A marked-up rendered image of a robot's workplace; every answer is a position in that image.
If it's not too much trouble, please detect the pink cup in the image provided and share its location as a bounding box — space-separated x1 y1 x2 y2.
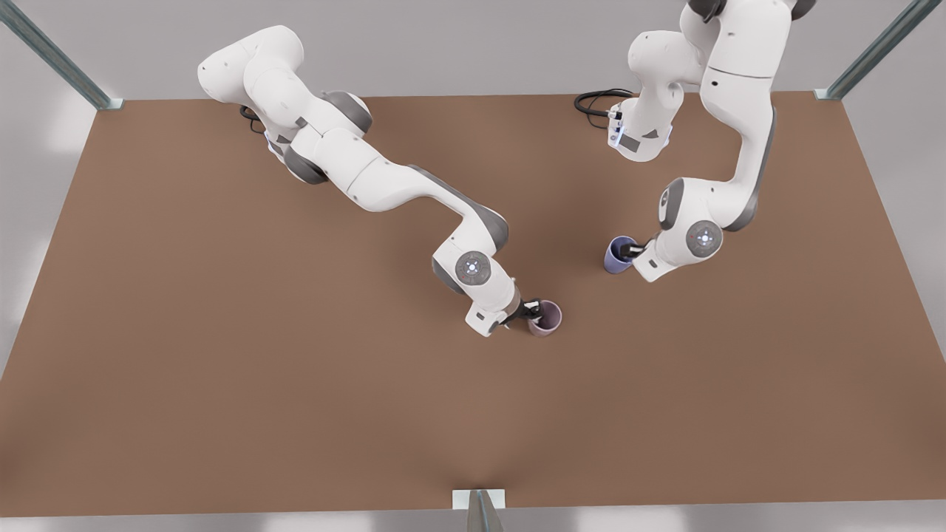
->
527 300 563 338

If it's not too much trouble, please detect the purple cup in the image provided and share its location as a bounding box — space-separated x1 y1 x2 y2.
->
604 236 639 275

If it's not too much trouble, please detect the silver frame post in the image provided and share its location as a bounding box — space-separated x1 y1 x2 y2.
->
814 0 944 101
452 488 507 532
0 0 125 112

